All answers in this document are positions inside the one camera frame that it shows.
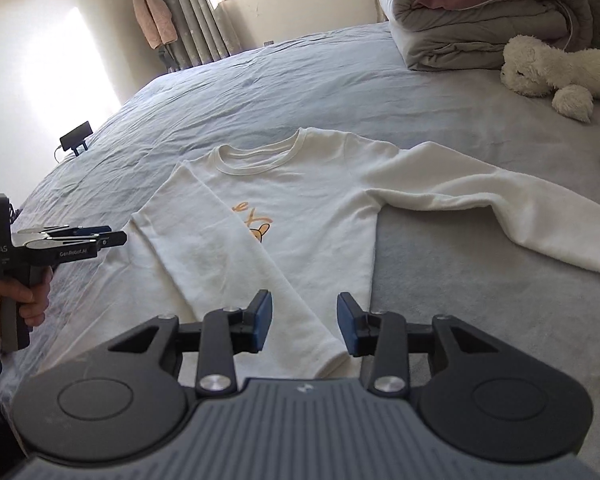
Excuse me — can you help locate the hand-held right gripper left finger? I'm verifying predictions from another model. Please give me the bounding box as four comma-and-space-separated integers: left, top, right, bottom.
107, 289, 274, 397

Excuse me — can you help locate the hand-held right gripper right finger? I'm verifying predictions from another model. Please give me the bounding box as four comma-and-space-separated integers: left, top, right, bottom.
336, 292, 496, 397

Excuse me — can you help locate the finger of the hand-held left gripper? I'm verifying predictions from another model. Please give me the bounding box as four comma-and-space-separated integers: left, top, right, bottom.
42, 225, 114, 237
94, 231, 129, 250

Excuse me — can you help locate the white long-sleeve sweatshirt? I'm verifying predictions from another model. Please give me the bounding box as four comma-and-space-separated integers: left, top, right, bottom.
40, 127, 600, 381

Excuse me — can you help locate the black clothes rack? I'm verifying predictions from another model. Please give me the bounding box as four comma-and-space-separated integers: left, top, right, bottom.
157, 45, 181, 73

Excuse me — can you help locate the person's left hand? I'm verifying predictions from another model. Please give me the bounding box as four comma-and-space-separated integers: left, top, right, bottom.
0, 266, 52, 332

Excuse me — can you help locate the black phone on stand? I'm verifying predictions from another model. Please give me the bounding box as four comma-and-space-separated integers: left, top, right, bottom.
59, 121, 93, 156

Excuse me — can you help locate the pink hanging garment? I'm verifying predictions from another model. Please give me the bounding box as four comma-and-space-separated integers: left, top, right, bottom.
131, 0, 178, 51

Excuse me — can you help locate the grey star curtain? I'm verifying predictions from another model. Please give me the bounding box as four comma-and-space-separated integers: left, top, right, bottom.
135, 0, 241, 73

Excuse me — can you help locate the white plush dog toy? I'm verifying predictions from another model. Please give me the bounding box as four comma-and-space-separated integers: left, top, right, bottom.
500, 31, 600, 123

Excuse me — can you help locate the folded grey quilt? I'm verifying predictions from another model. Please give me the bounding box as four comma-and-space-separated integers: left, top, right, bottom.
377, 0, 600, 72

